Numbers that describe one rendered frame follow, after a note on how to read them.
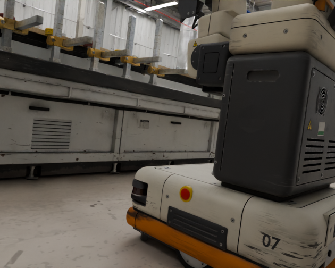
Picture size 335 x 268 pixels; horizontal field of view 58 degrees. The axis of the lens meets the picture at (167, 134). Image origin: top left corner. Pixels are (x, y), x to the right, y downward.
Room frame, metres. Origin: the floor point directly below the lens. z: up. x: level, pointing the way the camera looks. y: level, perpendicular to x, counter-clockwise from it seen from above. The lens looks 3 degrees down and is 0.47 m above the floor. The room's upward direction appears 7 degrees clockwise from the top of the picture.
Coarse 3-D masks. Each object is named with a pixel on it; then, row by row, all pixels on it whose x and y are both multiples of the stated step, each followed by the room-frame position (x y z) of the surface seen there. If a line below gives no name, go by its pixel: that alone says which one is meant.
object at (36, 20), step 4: (32, 16) 1.33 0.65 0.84; (36, 16) 1.31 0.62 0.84; (40, 16) 1.32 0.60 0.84; (24, 20) 1.39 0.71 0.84; (28, 20) 1.36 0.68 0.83; (32, 20) 1.33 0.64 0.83; (36, 20) 1.30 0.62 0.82; (40, 20) 1.32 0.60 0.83; (16, 24) 1.45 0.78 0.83; (20, 24) 1.42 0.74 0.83; (24, 24) 1.39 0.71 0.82; (28, 24) 1.37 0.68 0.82; (32, 24) 1.36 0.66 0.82; (36, 24) 1.35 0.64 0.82; (16, 28) 1.46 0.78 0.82; (20, 28) 1.45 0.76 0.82; (24, 28) 1.44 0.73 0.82; (12, 32) 1.56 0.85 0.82
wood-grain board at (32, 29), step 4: (32, 28) 1.74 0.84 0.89; (36, 28) 1.75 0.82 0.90; (36, 32) 1.75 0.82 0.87; (40, 32) 1.77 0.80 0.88; (44, 32) 1.79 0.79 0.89; (64, 36) 1.88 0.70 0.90; (100, 48) 2.08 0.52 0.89; (104, 48) 2.10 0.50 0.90; (148, 64) 2.41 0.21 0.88; (160, 68) 2.51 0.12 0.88; (164, 68) 2.55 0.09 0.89; (168, 68) 2.58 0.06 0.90; (188, 76) 2.78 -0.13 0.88
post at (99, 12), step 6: (96, 6) 1.83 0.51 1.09; (102, 6) 1.82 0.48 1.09; (96, 12) 1.83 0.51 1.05; (102, 12) 1.83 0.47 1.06; (96, 18) 1.82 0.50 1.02; (102, 18) 1.83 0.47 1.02; (96, 24) 1.82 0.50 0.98; (102, 24) 1.83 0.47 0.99; (96, 30) 1.81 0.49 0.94; (96, 36) 1.81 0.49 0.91; (96, 42) 1.81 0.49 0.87; (96, 48) 1.82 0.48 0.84; (96, 60) 1.82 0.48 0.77; (90, 66) 1.83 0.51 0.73; (96, 66) 1.83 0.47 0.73
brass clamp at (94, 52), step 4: (88, 48) 1.81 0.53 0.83; (92, 48) 1.80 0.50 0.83; (88, 52) 1.80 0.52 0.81; (92, 52) 1.79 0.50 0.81; (96, 52) 1.81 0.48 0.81; (100, 52) 1.83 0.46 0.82; (92, 56) 1.81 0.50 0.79; (96, 56) 1.81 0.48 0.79; (100, 56) 1.83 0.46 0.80; (104, 60) 1.88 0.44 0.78; (108, 60) 1.88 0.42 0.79
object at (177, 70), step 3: (162, 69) 2.18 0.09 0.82; (165, 69) 2.16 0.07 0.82; (168, 69) 2.14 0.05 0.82; (171, 69) 2.12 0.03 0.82; (174, 69) 2.10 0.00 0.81; (177, 69) 2.08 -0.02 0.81; (180, 69) 2.06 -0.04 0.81; (183, 69) 2.04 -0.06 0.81; (186, 69) 2.05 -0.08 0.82; (141, 72) 2.33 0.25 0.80; (144, 72) 2.31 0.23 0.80; (147, 72) 2.28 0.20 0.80; (159, 72) 2.20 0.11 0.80; (162, 72) 2.18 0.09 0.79; (165, 72) 2.16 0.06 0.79; (168, 72) 2.14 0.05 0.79; (171, 72) 2.12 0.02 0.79; (174, 72) 2.10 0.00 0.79; (177, 72) 2.08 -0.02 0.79; (180, 72) 2.06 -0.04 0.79; (183, 72) 2.04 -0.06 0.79; (186, 72) 2.06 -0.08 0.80; (144, 75) 2.33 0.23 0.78
